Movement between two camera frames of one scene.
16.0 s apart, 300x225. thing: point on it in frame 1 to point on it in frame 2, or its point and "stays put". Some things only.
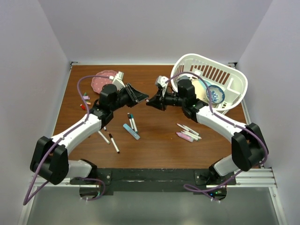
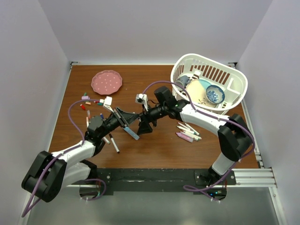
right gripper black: [159, 101] to [146, 118]
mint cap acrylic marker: [107, 141] stays put
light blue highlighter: [131, 131] stays put
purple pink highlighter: [185, 137] stays put
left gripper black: [133, 95] to [123, 118]
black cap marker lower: [114, 143] stays put
